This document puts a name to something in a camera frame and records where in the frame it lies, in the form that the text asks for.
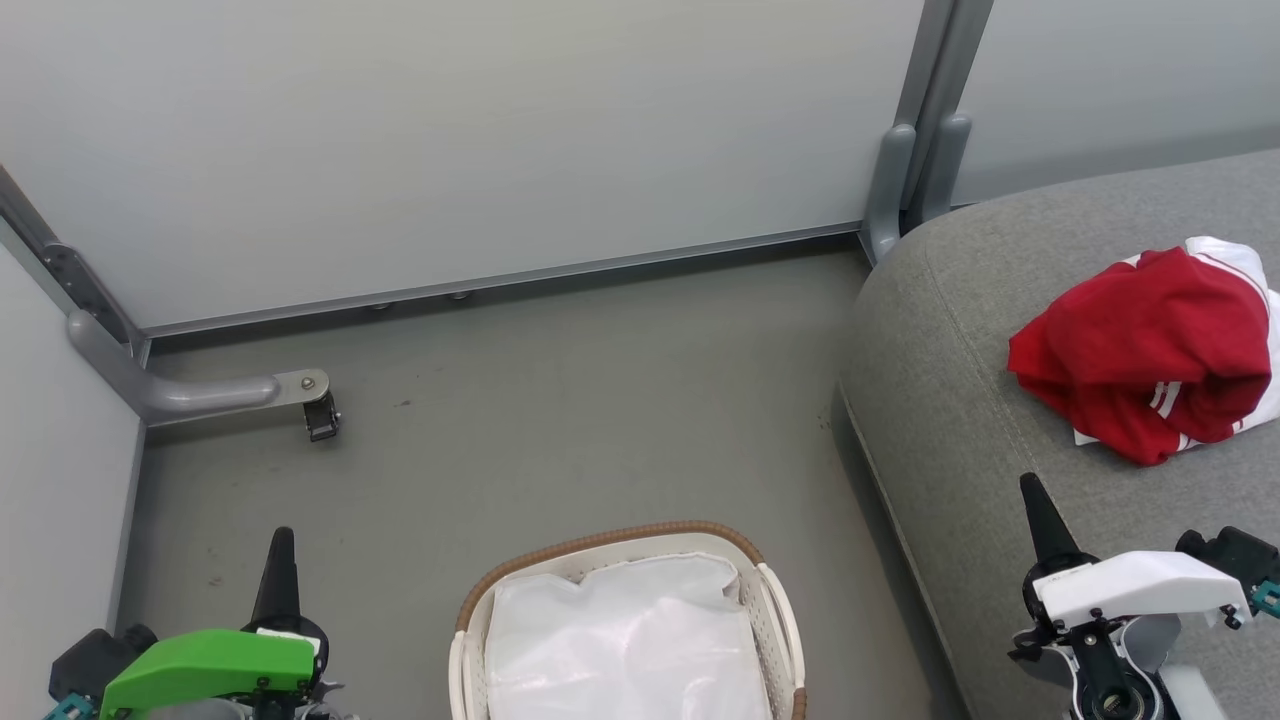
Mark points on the white basket liner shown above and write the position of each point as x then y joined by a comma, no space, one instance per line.
620,640

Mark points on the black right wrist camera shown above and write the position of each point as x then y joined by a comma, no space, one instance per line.
1240,555

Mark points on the grey fabric sofa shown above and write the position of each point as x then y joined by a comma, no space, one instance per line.
960,400

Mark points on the grey upright partition foot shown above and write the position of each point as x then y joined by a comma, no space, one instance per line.
945,165
888,190

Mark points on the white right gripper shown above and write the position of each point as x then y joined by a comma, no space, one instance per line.
1130,585

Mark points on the black caster with metal plate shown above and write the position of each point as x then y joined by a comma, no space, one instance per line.
321,418

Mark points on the white laundry basket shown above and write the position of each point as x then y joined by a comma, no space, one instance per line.
770,620

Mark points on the grey plain partition post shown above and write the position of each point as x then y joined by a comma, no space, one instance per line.
940,60

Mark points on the grey hinged partition post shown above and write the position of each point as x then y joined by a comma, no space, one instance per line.
62,268

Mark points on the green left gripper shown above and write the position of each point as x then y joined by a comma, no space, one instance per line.
200,665

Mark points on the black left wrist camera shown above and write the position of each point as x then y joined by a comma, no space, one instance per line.
95,660

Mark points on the grey curved partition foot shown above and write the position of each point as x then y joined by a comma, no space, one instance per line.
170,392

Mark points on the red and white garment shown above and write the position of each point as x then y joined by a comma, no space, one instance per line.
1130,350

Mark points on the grey partition base rail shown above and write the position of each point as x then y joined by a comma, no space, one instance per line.
500,280

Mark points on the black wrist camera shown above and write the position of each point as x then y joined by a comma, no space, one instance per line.
95,660
1240,555

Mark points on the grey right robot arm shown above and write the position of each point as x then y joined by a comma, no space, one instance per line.
1195,695

